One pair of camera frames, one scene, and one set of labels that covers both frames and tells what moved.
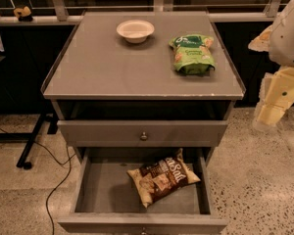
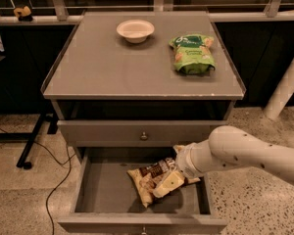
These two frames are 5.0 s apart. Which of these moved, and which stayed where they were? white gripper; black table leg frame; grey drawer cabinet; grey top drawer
Moved: white gripper
Stayed: black table leg frame; grey drawer cabinet; grey top drawer
